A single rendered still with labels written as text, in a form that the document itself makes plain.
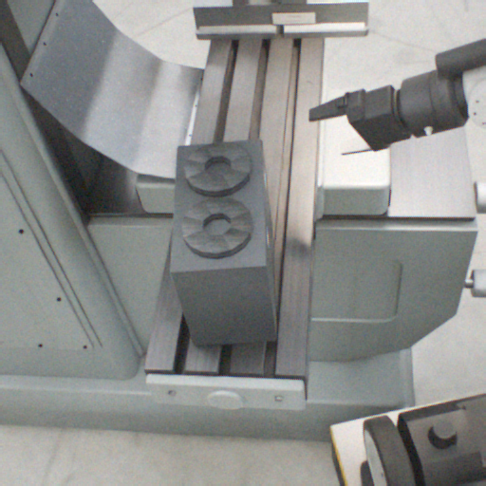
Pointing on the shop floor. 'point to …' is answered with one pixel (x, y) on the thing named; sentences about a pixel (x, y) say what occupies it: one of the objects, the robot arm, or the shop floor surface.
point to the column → (50, 233)
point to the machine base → (212, 421)
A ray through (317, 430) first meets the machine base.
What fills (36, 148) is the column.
